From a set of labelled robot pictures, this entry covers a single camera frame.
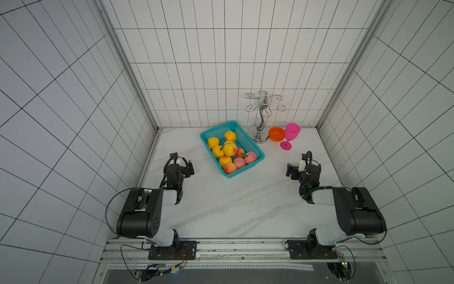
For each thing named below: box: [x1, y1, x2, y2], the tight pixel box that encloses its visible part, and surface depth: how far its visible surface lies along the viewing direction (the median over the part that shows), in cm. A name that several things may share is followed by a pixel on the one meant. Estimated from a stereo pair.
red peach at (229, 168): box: [223, 162, 238, 174], surface depth 91 cm
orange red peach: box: [234, 147, 245, 158], surface depth 100 cm
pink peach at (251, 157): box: [244, 151, 258, 165], surface depth 97 cm
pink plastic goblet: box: [279, 123, 301, 151], surface depth 102 cm
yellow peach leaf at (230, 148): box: [222, 139, 238, 157], surface depth 97 cm
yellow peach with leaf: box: [207, 136, 220, 150], surface depth 106 cm
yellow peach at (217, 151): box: [211, 144, 225, 158], surface depth 102 cm
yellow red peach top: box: [218, 155, 233, 168], surface depth 97 cm
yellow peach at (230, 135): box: [224, 130, 238, 142], surface depth 111 cm
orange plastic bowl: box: [268, 126, 286, 142], surface depth 115 cm
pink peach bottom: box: [233, 156, 246, 170], surface depth 97 cm
